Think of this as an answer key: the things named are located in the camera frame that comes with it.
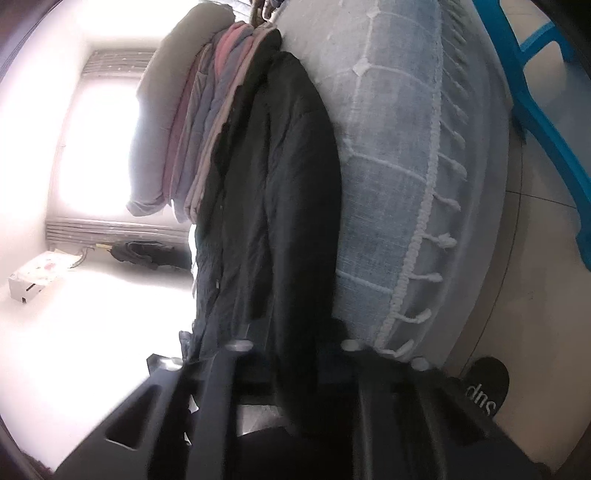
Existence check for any beige folded garment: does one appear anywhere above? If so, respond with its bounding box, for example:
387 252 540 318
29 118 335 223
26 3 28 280
185 28 282 223

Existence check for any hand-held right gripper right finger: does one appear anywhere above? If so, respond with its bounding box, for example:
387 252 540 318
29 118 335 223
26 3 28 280
339 339 546 480

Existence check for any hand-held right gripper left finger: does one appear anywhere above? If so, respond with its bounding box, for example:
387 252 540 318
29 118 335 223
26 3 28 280
51 339 259 480

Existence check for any white cardboard box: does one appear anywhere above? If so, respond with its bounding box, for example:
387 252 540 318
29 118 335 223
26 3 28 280
7 249 86 305

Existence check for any blue plastic stool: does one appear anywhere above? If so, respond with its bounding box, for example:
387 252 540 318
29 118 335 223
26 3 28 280
473 0 591 271

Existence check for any grey-blue folded garment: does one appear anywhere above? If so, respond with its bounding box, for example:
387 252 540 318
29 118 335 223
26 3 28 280
178 25 269 222

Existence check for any bright window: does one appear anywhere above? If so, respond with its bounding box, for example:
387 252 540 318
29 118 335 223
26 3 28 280
46 48 192 245

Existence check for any cream folded duvet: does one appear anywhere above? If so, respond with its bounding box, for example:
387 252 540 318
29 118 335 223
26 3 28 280
126 4 236 217

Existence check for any dark crumpled cloth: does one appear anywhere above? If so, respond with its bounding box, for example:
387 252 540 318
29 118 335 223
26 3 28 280
108 240 192 271

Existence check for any black padded jacket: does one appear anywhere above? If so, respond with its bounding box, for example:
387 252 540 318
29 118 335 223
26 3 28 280
178 46 361 444

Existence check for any pink folded garment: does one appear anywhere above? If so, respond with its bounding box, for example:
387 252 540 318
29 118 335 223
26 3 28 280
168 21 254 208

